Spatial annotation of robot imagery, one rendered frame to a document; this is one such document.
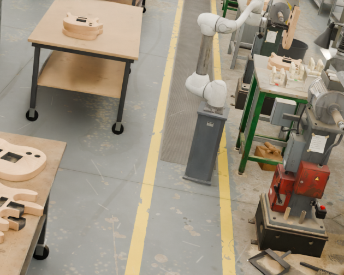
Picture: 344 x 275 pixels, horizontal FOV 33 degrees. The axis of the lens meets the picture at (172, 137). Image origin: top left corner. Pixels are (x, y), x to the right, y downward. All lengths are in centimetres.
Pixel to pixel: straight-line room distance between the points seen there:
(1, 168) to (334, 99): 236
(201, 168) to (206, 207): 44
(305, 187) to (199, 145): 122
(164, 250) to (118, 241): 35
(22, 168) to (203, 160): 236
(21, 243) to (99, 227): 177
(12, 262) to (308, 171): 245
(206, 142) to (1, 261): 290
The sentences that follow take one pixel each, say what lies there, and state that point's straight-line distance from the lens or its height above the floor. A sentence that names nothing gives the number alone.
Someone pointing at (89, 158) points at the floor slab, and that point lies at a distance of 552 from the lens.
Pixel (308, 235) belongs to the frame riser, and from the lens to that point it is 473.
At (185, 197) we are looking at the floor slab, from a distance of 519.
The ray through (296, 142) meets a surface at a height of 91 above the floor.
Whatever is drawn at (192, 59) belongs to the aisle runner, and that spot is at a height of 0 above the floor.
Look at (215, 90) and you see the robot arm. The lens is 513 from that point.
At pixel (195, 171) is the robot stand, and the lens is 542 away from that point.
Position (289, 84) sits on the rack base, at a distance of 555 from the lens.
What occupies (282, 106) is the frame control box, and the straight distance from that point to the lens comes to 462.
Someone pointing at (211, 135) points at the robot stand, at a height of 50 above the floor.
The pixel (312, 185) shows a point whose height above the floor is 65.
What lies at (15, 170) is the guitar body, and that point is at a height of 94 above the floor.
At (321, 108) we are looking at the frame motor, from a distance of 436.
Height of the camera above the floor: 266
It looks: 25 degrees down
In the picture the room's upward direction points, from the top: 12 degrees clockwise
